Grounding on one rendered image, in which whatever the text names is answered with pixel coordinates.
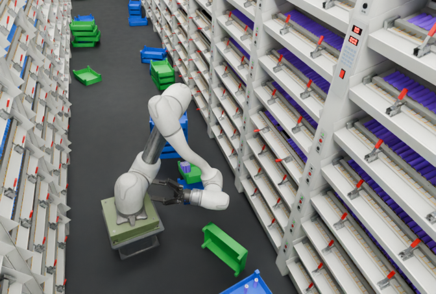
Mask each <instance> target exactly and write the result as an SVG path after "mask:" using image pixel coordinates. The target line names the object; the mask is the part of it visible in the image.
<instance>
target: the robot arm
mask: <svg viewBox="0 0 436 294"><path fill-rule="evenodd" d="M190 102H191V90H190V89H189V88H188V87H187V86H186V85H185V84H181V83H176V84H172V85H171V86H170V87H168V88H167V89H166V90H165V91H164V92H163V93H162V95H156V96H154V97H152V98H151V99H150V100H149V103H148V108H149V113H150V116H151V118H152V120H153V122H154V127H153V130H152V132H151V135H150V137H149V139H148V142H147V144H146V146H145V149H144V151H142V152H140V153H139V154H138V155H137V157H136V159H135V161H134V163H133V164H132V166H131V168H130V169H129V171H128V173H124V174H122V175H121V176H120V177H119V178H118V179H117V181H116V183H115V187H114V195H115V201H114V204H115V207H116V214H117V220H116V224H117V225H121V224H123V223H128V222H130V226H131V227H134V226H135V221H138V220H146V219H147V218H148V216H147V214H146V211H145V205H144V197H145V194H146V192H147V189H148V187H149V186H150V185H151V183H152V184H157V185H161V186H164V185H166V186H168V187H169V188H170V189H172V190H173V192H174V195H173V196H171V197H168V198H165V199H164V197H158V196H153V195H152V197H151V201H158V202H162V203H163V204H164V206H167V205H172V204H181V201H183V202H187V203H189V202H190V204H191V205H195V206H201V207H203V208H207V209H210V210H225V209H227V207H228V205H229V196H228V195H227V194H226V193H225V192H222V188H223V176H222V174H221V172H220V171H219V170H218V169H215V168H211V167H210V166H209V164H208V163H207V162H206V161H205V160H204V159H203V158H201V157H200V156H199V155H197V154H196V153H194V152H193V151H192V150H191V149H190V148H189V146H188V144H187V142H186V139H185V136H184V133H183V130H182V127H181V125H180V122H179V119H180V118H181V117H182V116H183V114H184V112H185V111H186V110H187V108H188V105H189V104H190ZM167 141H168V142H169V143H170V144H171V146H172V147H173V148H174V149H175V151H176V152H177V153H178V154H179V155H180V156H181V157H182V158H183V159H184V160H186V161H187V162H189V163H191V164H193V165H195V166H197V167H198V168H199V169H200V170H201V172H202V175H201V176H200V177H201V180H202V185H203V187H204V190H200V189H195V188H193V191H192V190H191V189H187V188H186V189H183V187H184V185H183V184H179V183H177V182H175V181H174V180H171V179H170V178H167V179H166V180H157V179H155V177H156V175H157V174H158V172H159V169H160V164H161V160H160V158H159V157H160V155H161V153H162V151H163V149H164V146H165V144H166V142H167Z"/></svg>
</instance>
